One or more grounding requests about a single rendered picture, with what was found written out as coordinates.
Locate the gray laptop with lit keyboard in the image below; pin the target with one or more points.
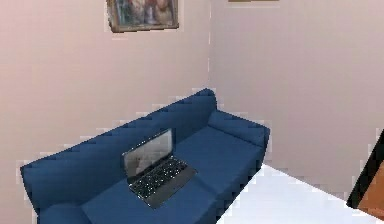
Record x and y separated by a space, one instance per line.
156 176

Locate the blue sofa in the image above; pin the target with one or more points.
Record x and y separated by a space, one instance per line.
220 156

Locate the brown wooden furniture with black edge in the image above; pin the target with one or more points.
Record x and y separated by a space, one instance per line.
371 190

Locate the framed painting with brown frame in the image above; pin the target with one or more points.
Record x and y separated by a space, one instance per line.
143 13

